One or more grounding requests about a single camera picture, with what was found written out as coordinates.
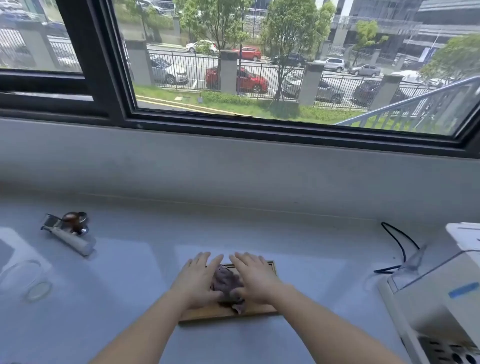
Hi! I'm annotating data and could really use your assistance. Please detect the person's right hand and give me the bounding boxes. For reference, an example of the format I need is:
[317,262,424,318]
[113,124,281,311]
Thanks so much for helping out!
[228,251,288,305]

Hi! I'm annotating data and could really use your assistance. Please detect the person's left hand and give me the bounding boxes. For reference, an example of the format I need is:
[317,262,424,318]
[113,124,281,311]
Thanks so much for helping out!
[170,251,225,310]

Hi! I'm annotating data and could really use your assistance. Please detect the grey-brown cleaning cloth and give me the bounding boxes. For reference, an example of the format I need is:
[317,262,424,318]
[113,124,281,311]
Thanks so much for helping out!
[209,264,248,315]

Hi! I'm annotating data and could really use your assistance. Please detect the white and steel coffee machine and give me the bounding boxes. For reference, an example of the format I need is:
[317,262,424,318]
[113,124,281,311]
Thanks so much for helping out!
[377,222,480,364]

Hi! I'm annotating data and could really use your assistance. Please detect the person's left forearm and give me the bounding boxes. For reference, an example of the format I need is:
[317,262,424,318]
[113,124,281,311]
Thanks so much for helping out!
[89,286,205,364]

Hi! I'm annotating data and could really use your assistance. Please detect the person's right forearm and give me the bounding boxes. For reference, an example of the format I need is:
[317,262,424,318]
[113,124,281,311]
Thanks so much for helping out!
[268,283,408,364]

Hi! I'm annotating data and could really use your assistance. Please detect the wooden tray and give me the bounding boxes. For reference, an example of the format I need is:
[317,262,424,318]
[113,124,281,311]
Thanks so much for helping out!
[178,259,280,324]

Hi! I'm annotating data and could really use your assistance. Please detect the large red car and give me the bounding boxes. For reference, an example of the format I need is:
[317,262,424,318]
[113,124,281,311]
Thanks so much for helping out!
[205,66,269,94]

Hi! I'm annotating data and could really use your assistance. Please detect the dark grey car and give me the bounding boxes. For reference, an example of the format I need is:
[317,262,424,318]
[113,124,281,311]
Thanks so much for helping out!
[281,76,345,104]

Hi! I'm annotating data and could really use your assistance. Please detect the black fence with stone pillars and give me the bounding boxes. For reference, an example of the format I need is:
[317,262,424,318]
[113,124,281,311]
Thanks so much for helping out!
[0,28,440,110]

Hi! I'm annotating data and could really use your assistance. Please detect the silver car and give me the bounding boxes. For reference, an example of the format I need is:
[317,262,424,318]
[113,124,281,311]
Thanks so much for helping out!
[149,55,188,85]

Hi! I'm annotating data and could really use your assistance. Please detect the small red car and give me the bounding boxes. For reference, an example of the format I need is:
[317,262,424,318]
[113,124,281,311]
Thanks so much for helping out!
[231,46,262,62]

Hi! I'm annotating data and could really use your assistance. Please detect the white car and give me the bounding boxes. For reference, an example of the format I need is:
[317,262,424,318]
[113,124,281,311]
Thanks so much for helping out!
[186,40,220,55]

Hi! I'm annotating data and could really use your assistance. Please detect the slim tree with bare trunk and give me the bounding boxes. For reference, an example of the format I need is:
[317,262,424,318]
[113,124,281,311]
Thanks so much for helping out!
[260,0,320,101]

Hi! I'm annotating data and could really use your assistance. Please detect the large leafy tree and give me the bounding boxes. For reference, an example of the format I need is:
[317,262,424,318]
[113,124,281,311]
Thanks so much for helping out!
[174,0,252,52]

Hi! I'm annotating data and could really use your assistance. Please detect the grey stair railing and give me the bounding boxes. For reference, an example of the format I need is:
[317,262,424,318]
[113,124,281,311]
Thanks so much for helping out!
[335,76,480,136]

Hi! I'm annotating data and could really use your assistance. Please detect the round leafy tree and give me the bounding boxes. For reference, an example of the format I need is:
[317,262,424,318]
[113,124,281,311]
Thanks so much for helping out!
[421,33,480,85]

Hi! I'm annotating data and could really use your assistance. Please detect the grey tiered building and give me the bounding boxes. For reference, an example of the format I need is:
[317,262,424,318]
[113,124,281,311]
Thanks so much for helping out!
[397,0,480,61]

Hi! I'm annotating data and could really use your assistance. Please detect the white-handled portafilter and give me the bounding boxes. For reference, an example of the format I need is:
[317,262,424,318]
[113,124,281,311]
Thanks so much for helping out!
[40,213,97,258]

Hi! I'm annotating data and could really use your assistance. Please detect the black power cable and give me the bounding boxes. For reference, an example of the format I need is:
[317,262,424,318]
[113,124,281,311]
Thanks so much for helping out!
[373,221,420,274]

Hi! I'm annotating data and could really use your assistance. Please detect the black window frame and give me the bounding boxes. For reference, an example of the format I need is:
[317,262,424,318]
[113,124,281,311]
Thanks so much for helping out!
[0,0,480,160]

